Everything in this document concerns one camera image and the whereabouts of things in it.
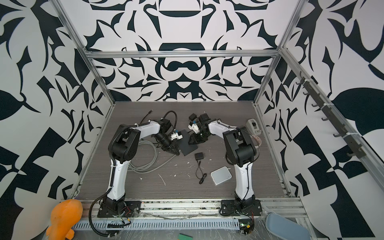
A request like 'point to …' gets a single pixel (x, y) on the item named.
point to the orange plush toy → (65, 216)
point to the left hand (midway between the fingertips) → (179, 152)
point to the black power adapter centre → (199, 174)
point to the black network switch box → (184, 147)
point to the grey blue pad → (285, 229)
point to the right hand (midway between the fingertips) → (191, 142)
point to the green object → (184, 237)
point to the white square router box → (221, 175)
